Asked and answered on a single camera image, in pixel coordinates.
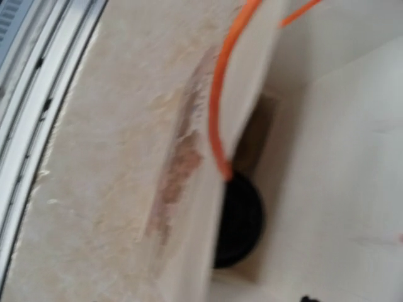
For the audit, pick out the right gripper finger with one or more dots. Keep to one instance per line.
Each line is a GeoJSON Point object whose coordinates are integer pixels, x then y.
{"type": "Point", "coordinates": [308, 299]}

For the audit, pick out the white paper takeout bag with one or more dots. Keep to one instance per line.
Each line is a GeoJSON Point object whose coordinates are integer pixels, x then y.
{"type": "Point", "coordinates": [321, 103]}

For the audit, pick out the aluminium front rail frame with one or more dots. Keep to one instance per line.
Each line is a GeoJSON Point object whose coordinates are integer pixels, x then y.
{"type": "Point", "coordinates": [41, 45]}

